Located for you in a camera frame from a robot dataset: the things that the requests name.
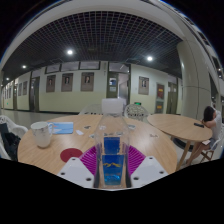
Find light folding chair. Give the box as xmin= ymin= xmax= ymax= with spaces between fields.
xmin=199 ymin=138 xmax=223 ymax=164

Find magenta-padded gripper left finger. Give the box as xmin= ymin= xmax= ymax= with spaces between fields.
xmin=57 ymin=144 xmax=100 ymax=189

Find person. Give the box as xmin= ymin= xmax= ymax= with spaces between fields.
xmin=186 ymin=105 xmax=224 ymax=166

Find clear blue-labelled water bottle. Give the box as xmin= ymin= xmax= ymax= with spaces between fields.
xmin=94 ymin=98 xmax=131 ymax=190

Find white plastic armchair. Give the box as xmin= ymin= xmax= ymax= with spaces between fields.
xmin=0 ymin=114 xmax=29 ymax=161

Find white lattice-back chair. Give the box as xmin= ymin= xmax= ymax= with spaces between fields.
xmin=124 ymin=103 xmax=150 ymax=123

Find dark door with transom window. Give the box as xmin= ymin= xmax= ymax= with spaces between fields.
xmin=106 ymin=62 xmax=131 ymax=108

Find white ceramic mug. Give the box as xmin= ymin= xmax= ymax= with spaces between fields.
xmin=30 ymin=121 xmax=55 ymax=149

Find round ceiling lights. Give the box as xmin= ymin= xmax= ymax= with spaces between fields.
xmin=21 ymin=49 xmax=154 ymax=70

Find dark hallway door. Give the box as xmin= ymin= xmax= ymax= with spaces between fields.
xmin=29 ymin=76 xmax=41 ymax=113
xmin=166 ymin=82 xmax=179 ymax=115

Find small round wooden table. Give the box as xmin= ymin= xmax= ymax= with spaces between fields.
xmin=146 ymin=113 xmax=213 ymax=172

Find framed wall portraits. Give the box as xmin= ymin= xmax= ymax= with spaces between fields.
xmin=3 ymin=71 xmax=150 ymax=101

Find black bag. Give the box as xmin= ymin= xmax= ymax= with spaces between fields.
xmin=0 ymin=123 xmax=22 ymax=162

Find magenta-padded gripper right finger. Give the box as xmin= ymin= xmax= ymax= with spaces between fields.
xmin=125 ymin=144 xmax=169 ymax=190

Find flat round red coaster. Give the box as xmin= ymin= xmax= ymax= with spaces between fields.
xmin=59 ymin=147 xmax=84 ymax=163

